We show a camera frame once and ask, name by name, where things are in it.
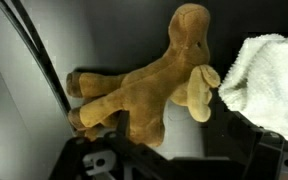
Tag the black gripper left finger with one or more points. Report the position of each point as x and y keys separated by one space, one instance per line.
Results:
x=122 y=129

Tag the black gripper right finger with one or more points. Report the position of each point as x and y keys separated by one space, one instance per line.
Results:
x=263 y=148

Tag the white towel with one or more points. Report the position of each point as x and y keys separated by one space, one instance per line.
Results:
x=256 y=84

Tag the brown plush moose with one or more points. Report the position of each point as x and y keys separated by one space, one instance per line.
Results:
x=181 y=75

